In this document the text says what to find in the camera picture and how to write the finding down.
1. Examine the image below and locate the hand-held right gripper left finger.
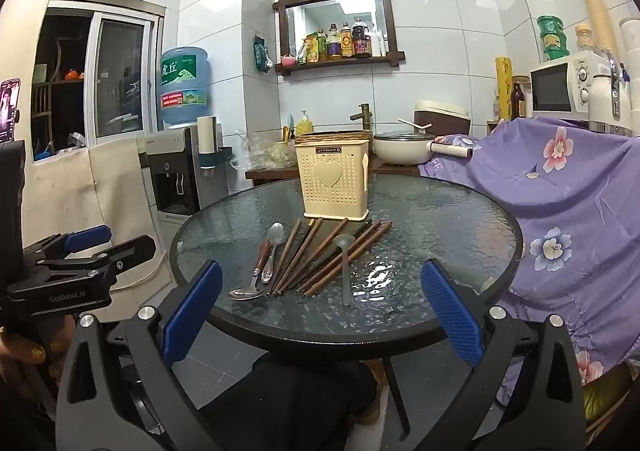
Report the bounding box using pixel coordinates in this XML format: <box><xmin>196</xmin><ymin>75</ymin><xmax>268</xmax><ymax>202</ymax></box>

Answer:
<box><xmin>55</xmin><ymin>258</ymin><xmax>236</xmax><ymax>451</ymax></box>

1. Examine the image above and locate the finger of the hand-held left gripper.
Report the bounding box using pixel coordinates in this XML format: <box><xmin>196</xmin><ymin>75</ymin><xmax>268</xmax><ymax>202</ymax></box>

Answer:
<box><xmin>24</xmin><ymin>225</ymin><xmax>112</xmax><ymax>263</ymax></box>
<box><xmin>7</xmin><ymin>234</ymin><xmax>157</xmax><ymax>293</ymax></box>

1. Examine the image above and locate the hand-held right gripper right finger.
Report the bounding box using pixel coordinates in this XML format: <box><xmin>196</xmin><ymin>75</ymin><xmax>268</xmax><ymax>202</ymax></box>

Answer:
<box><xmin>410</xmin><ymin>258</ymin><xmax>586</xmax><ymax>451</ymax></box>

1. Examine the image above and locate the wooden handled metal spoon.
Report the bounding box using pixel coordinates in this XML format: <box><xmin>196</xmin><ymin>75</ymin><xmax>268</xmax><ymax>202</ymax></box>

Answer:
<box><xmin>227</xmin><ymin>240</ymin><xmax>273</xmax><ymax>302</ymax></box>

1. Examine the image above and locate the steel spoon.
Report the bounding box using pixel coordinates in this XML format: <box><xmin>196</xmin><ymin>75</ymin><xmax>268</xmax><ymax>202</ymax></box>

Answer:
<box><xmin>260</xmin><ymin>222</ymin><xmax>287</xmax><ymax>283</ymax></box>

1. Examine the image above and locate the grey plastic spoon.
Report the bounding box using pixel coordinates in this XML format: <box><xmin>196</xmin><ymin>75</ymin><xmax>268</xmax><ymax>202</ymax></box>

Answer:
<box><xmin>332</xmin><ymin>233</ymin><xmax>355</xmax><ymax>307</ymax></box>

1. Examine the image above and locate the cream plastic utensil holder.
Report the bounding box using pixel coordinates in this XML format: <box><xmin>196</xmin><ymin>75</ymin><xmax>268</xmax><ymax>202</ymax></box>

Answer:
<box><xmin>294</xmin><ymin>140</ymin><xmax>375</xmax><ymax>221</ymax></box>

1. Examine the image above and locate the person's left hand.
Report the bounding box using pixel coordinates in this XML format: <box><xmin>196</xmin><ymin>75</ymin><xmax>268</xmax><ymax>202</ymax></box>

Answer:
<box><xmin>0</xmin><ymin>317</ymin><xmax>76</xmax><ymax>402</ymax></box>

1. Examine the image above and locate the beige cloth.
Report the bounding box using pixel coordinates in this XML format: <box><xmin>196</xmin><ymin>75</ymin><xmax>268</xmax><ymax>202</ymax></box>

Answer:
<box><xmin>20</xmin><ymin>137</ymin><xmax>173</xmax><ymax>292</ymax></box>

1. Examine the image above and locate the grey water dispenser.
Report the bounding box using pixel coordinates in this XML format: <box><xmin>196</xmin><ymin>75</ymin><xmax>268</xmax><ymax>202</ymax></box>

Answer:
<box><xmin>139</xmin><ymin>125</ymin><xmax>232</xmax><ymax>234</ymax></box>

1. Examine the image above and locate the round glass table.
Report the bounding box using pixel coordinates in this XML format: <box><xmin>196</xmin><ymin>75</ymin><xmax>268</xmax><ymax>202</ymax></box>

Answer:
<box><xmin>170</xmin><ymin>176</ymin><xmax>525</xmax><ymax>424</ymax></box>

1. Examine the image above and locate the person's brown shoe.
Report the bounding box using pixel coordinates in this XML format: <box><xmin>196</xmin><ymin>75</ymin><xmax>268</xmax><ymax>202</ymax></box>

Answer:
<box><xmin>347</xmin><ymin>363</ymin><xmax>387</xmax><ymax>428</ymax></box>

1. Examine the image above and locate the teal cup holder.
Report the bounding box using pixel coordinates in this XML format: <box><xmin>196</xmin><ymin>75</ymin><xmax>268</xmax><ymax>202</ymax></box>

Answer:
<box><xmin>196</xmin><ymin>146</ymin><xmax>234</xmax><ymax>171</ymax></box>

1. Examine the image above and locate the white paper cup stack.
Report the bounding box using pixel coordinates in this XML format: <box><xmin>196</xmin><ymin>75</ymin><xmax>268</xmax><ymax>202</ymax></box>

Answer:
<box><xmin>196</xmin><ymin>115</ymin><xmax>219</xmax><ymax>153</ymax></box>

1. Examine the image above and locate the smartphone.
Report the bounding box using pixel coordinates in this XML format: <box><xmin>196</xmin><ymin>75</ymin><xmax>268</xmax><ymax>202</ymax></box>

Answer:
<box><xmin>0</xmin><ymin>78</ymin><xmax>22</xmax><ymax>142</ymax></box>

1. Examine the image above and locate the wooden washstand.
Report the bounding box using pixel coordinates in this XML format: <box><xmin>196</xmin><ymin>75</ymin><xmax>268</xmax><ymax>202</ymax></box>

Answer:
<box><xmin>244</xmin><ymin>162</ymin><xmax>422</xmax><ymax>188</ymax></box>

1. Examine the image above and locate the clear plastic bag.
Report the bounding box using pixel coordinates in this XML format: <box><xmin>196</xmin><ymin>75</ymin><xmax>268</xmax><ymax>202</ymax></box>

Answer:
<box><xmin>236</xmin><ymin>130</ymin><xmax>300</xmax><ymax>171</ymax></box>

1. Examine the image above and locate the aluminium sliding window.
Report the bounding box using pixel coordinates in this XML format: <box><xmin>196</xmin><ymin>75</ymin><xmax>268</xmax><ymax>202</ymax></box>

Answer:
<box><xmin>32</xmin><ymin>0</ymin><xmax>166</xmax><ymax>162</ymax></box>

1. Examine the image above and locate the purple floral cloth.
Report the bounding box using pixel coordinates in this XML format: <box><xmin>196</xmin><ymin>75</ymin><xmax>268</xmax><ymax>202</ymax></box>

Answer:
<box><xmin>417</xmin><ymin>115</ymin><xmax>640</xmax><ymax>402</ymax></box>

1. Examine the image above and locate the white frying pan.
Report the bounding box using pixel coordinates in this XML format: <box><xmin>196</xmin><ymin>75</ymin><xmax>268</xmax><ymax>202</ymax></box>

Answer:
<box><xmin>372</xmin><ymin>131</ymin><xmax>475</xmax><ymax>167</ymax></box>

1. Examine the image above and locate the yellow green cup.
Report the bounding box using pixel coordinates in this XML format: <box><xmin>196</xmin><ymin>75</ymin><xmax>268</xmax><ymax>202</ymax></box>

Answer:
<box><xmin>268</xmin><ymin>141</ymin><xmax>296</xmax><ymax>167</ymax></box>

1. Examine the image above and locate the blue water jug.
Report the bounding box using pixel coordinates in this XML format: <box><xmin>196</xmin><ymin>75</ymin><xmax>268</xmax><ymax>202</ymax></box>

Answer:
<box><xmin>159</xmin><ymin>46</ymin><xmax>209</xmax><ymax>128</ymax></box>

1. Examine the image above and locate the brown white rice cooker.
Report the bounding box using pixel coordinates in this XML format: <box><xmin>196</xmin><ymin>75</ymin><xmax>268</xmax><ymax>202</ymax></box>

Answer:
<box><xmin>413</xmin><ymin>100</ymin><xmax>472</xmax><ymax>137</ymax></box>

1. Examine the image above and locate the brown ribbed wash basin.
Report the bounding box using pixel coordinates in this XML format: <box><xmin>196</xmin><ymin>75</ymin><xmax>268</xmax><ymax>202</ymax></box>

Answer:
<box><xmin>295</xmin><ymin>129</ymin><xmax>375</xmax><ymax>142</ymax></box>

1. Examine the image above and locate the brown glass bottle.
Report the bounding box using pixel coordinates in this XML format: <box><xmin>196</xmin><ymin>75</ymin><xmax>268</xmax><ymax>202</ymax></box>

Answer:
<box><xmin>510</xmin><ymin>81</ymin><xmax>527</xmax><ymax>120</ymax></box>

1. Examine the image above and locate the yellow plastic wrap roll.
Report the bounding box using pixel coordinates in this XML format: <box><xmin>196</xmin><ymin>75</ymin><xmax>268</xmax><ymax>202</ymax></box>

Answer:
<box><xmin>495</xmin><ymin>56</ymin><xmax>514</xmax><ymax>122</ymax></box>

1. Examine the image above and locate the green hanging packet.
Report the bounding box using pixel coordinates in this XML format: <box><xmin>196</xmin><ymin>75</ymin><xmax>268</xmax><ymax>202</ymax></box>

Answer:
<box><xmin>252</xmin><ymin>35</ymin><xmax>272</xmax><ymax>74</ymax></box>

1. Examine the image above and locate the white microwave oven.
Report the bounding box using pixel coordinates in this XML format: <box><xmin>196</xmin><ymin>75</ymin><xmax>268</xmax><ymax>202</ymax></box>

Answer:
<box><xmin>529</xmin><ymin>50</ymin><xmax>612</xmax><ymax>121</ymax></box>

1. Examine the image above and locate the white electric kettle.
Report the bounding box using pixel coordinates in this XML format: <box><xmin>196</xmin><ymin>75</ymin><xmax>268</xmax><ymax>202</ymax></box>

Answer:
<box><xmin>587</xmin><ymin>48</ymin><xmax>635</xmax><ymax>133</ymax></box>

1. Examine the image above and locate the wooden framed mirror shelf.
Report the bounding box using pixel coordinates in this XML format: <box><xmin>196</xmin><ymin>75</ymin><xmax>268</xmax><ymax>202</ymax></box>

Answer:
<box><xmin>272</xmin><ymin>0</ymin><xmax>407</xmax><ymax>78</ymax></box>

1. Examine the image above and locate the dark soy sauce bottle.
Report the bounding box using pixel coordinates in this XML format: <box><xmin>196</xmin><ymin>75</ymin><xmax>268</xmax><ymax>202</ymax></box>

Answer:
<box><xmin>351</xmin><ymin>17</ymin><xmax>371</xmax><ymax>58</ymax></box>

